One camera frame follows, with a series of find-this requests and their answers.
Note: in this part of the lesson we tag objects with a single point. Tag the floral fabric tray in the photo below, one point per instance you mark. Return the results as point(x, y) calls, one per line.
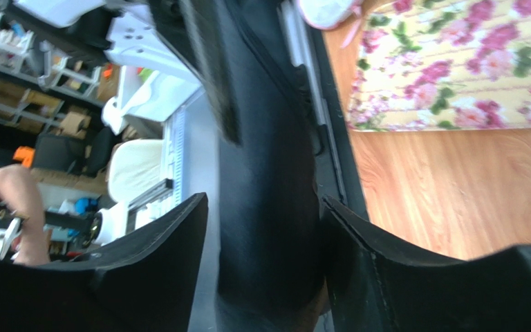
point(443, 65)

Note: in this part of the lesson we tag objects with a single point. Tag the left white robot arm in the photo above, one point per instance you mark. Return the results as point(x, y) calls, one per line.
point(120, 32)

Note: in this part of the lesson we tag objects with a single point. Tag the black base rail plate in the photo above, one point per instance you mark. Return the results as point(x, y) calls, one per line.
point(304, 60)

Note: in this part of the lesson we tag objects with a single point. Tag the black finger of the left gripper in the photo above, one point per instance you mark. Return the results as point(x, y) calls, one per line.
point(191, 30)

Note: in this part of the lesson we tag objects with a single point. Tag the black paper napkin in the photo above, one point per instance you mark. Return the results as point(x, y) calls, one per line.
point(270, 266)

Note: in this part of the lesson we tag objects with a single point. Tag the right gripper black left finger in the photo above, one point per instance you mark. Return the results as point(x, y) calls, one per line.
point(144, 281)

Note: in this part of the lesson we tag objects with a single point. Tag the operator bare hand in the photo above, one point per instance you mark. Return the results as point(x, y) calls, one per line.
point(19, 191)

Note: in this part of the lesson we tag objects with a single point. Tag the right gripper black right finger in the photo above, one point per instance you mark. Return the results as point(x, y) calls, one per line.
point(380, 282)

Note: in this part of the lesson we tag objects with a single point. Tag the cluttered storage shelf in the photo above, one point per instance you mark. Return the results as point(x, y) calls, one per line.
point(41, 85)

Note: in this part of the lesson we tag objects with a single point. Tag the white pink mesh basket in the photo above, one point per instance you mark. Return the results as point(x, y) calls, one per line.
point(329, 14)

